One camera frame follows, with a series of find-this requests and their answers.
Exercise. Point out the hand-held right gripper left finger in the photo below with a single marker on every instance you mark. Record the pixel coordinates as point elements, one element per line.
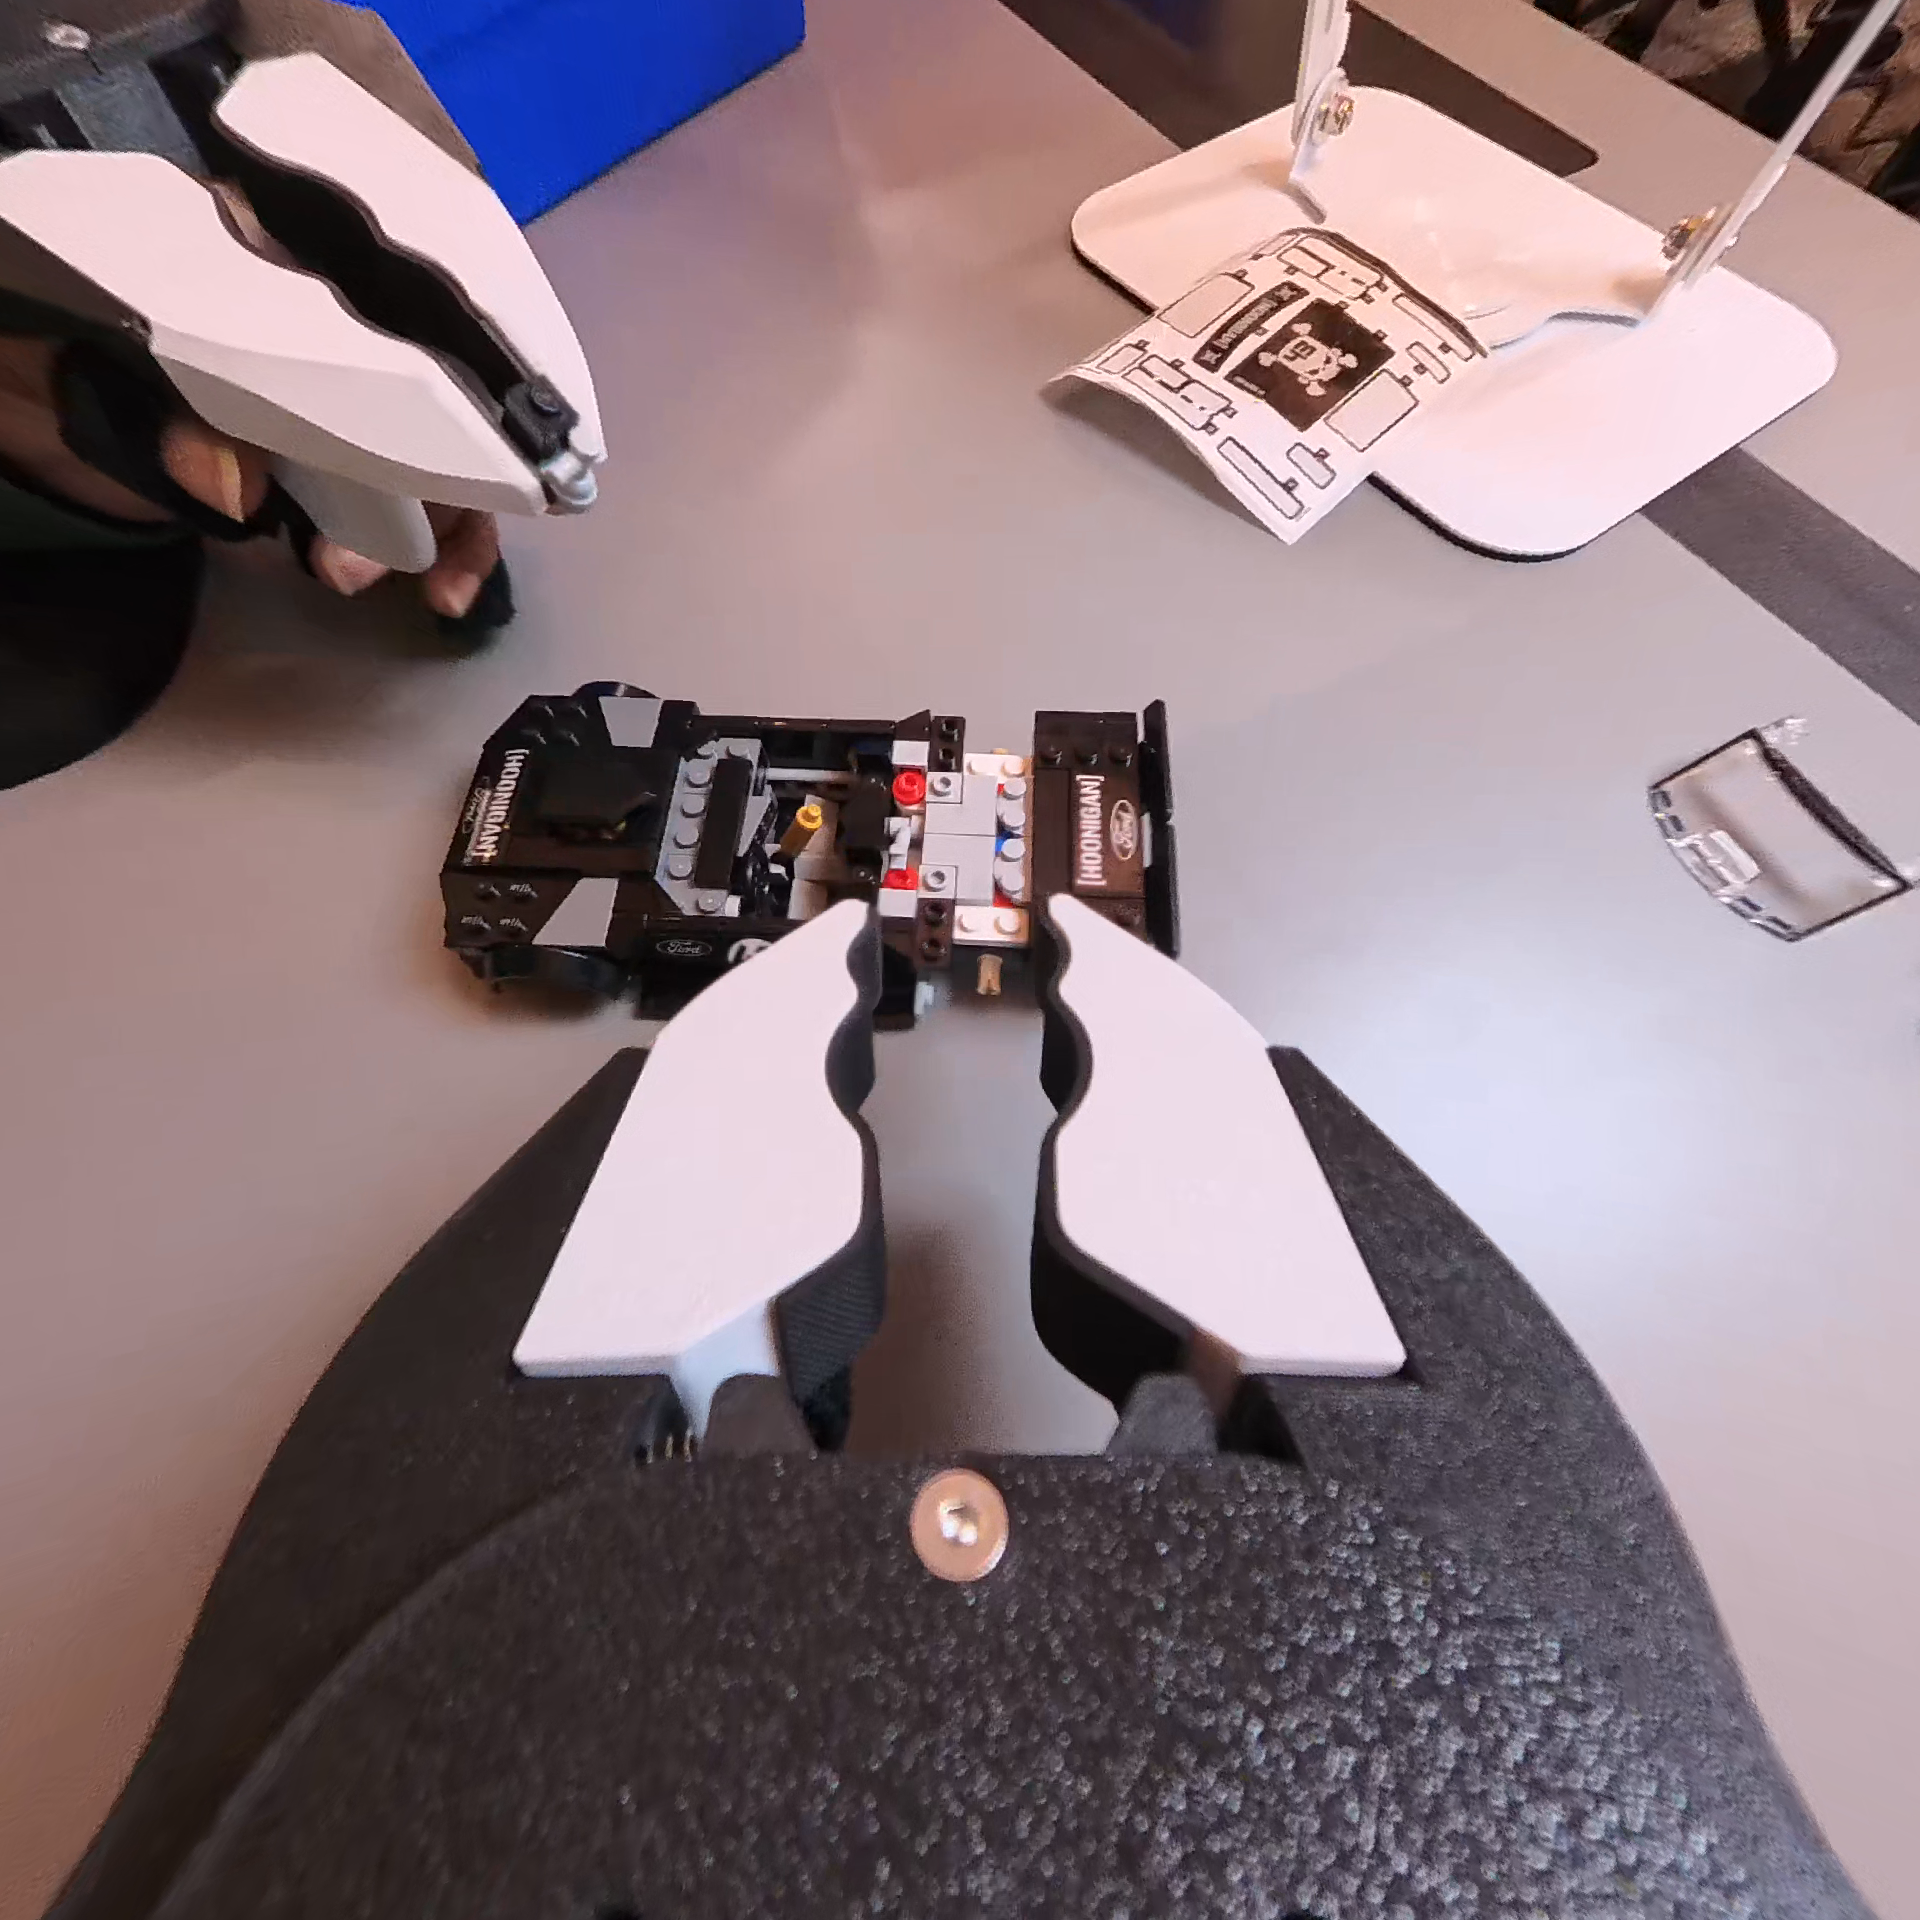
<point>707,1171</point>

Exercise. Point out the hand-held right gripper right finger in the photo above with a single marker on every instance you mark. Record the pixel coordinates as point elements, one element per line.
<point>1217,1187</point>

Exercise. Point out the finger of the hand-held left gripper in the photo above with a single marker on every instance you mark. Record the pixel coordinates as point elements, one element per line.
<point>421,195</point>
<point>270,361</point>

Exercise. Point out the blue plastic bin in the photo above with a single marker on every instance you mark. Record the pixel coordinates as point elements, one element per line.
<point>601,91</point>

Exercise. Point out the small light grey lego piece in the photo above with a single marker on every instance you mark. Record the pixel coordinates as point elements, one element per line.
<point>567,472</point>

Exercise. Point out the black lego car model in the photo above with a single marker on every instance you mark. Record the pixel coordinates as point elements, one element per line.
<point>601,811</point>

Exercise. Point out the clear lego windshield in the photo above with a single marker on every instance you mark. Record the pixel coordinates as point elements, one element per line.
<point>1773,825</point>

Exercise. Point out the person's left hand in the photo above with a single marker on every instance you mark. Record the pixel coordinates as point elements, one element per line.
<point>467,566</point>

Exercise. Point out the black mesh pad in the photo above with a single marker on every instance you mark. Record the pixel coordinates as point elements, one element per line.
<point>61,675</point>

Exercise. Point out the white sticker sheet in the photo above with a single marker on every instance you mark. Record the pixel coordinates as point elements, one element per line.
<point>1292,376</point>

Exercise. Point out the white tray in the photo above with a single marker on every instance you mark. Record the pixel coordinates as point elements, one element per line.
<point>1622,391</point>

